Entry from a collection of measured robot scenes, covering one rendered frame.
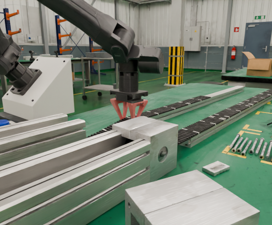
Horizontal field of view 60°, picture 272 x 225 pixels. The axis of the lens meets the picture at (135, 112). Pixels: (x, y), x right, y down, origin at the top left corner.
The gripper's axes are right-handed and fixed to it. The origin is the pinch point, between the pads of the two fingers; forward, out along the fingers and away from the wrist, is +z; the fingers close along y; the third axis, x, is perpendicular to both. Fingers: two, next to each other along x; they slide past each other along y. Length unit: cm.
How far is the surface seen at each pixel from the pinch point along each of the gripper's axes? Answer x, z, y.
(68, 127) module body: -23.8, -4.6, 5.0
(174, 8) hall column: 525, -127, -335
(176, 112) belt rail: 24.4, 2.0, 1.2
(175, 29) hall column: 526, -74, -332
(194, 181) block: -27.3, -6.2, 36.9
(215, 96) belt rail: 57, 0, 2
